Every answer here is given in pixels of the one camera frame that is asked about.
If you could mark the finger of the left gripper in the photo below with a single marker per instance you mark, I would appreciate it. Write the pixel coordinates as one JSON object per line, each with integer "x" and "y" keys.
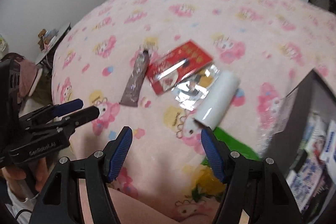
{"x": 58, "y": 119}
{"x": 68, "y": 105}

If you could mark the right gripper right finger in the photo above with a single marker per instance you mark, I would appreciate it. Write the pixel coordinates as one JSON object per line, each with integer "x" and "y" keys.
{"x": 255, "y": 187}

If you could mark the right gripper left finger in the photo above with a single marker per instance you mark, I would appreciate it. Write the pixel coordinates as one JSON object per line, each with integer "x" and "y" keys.
{"x": 59, "y": 200}

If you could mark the green yellow snack bag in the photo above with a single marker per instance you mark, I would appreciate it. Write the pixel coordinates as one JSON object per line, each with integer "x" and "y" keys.
{"x": 215, "y": 172}

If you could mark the brown cosmetic tube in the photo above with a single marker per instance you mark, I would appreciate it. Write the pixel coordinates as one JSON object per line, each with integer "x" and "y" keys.
{"x": 132, "y": 90}

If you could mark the dark grey cardboard box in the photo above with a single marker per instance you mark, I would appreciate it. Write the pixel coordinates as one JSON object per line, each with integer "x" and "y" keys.
{"x": 296, "y": 143}

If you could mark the small cluttered side table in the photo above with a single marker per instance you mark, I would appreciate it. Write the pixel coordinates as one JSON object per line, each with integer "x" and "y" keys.
{"x": 50, "y": 41}

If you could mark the white wet wipes pack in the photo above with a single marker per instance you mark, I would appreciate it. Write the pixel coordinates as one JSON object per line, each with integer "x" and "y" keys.
{"x": 327, "y": 155}

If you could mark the white lint roller refill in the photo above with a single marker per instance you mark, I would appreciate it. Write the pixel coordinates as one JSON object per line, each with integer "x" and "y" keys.
{"x": 216, "y": 103}

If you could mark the red packet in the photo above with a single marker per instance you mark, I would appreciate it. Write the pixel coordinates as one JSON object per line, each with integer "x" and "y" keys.
{"x": 175, "y": 66}

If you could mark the clear shiny plastic bag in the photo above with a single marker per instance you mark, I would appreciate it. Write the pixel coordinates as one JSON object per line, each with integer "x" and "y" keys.
{"x": 193, "y": 90}

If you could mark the pink cartoon print blanket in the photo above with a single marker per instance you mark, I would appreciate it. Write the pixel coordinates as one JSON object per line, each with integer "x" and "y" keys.
{"x": 271, "y": 45}

